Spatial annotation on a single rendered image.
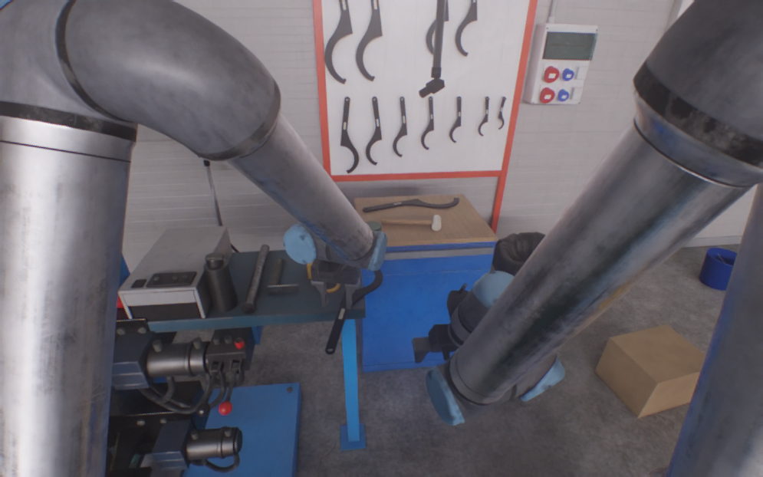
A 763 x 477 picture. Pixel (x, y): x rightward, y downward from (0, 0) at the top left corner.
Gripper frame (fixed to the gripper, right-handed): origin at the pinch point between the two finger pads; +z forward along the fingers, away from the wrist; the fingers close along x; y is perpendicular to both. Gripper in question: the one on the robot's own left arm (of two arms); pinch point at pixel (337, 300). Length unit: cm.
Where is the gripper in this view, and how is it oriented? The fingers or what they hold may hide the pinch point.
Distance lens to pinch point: 115.1
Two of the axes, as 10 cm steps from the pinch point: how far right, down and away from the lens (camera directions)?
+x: -9.9, -0.7, 1.1
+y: 1.3, -4.9, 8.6
